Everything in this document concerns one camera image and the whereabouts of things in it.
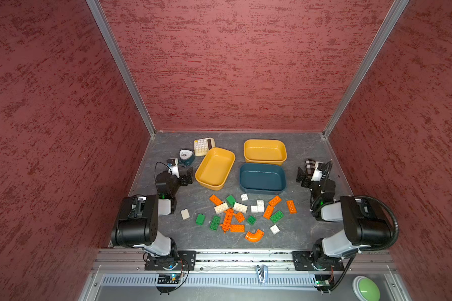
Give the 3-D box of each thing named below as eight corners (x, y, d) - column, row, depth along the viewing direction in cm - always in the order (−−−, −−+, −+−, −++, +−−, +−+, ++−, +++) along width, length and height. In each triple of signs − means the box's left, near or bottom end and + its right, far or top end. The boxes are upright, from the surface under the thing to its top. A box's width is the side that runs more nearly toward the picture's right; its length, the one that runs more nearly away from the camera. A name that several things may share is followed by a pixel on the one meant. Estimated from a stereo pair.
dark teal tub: (239, 194, 95) (240, 190, 91) (239, 167, 106) (239, 162, 102) (287, 195, 95) (289, 190, 91) (281, 167, 106) (283, 162, 102)
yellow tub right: (244, 168, 106) (245, 162, 101) (243, 145, 117) (244, 139, 112) (287, 168, 106) (289, 162, 101) (281, 145, 117) (284, 139, 112)
